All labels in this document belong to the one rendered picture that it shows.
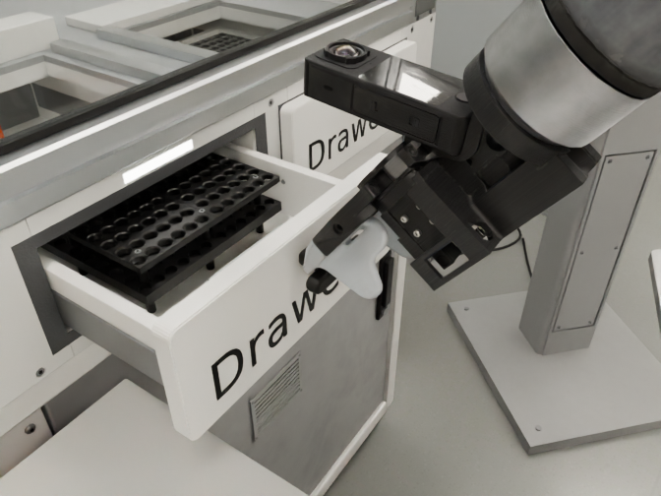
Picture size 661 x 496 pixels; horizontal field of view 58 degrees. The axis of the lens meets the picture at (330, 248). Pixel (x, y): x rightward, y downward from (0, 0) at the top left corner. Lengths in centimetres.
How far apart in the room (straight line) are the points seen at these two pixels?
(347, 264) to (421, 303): 141
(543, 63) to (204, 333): 26
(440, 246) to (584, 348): 139
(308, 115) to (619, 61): 45
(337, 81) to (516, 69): 11
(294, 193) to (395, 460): 93
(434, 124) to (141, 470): 36
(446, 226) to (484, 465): 115
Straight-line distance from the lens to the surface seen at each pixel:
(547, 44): 29
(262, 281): 44
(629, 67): 29
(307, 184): 61
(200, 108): 58
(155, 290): 51
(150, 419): 56
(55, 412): 62
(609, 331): 182
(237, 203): 55
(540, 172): 33
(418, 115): 34
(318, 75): 37
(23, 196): 49
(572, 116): 30
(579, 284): 155
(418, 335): 171
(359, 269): 41
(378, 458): 144
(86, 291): 49
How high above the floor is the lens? 119
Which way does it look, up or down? 36 degrees down
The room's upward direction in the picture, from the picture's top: straight up
